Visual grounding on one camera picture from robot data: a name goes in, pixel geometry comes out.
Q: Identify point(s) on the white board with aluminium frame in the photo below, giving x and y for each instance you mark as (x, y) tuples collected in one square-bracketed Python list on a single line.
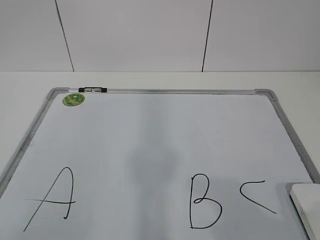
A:
[(134, 164)]

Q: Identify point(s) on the black and silver frame clip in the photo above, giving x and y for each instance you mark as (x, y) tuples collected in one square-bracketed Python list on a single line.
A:
[(92, 90)]

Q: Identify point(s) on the round green sticker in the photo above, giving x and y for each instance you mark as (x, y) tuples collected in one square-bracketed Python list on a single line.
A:
[(74, 99)]

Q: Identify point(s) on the white whiteboard eraser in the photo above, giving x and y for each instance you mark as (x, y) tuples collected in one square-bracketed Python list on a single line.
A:
[(306, 200)]

